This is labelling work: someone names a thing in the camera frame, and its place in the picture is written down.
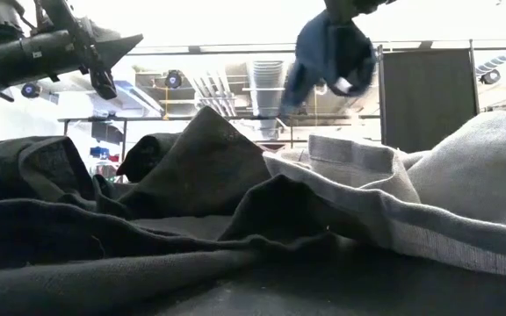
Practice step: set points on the black partition panel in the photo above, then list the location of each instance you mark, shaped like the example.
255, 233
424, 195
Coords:
428, 96

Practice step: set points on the striped flexible air duct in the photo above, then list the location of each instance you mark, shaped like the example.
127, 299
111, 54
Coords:
499, 59

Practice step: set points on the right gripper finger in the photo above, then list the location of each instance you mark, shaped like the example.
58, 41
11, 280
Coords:
338, 9
369, 4

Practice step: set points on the light gray towel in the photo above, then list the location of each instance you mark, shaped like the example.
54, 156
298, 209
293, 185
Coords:
477, 167

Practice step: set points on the blue box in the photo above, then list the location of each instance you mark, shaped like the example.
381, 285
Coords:
98, 152

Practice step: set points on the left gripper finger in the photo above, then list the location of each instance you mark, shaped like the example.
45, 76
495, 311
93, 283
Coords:
117, 48
103, 85

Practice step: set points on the black hanging monitor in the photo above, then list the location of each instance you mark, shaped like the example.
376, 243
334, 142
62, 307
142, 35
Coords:
106, 131

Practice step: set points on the gray metal frame beam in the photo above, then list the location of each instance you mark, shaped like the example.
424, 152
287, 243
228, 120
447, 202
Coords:
193, 49

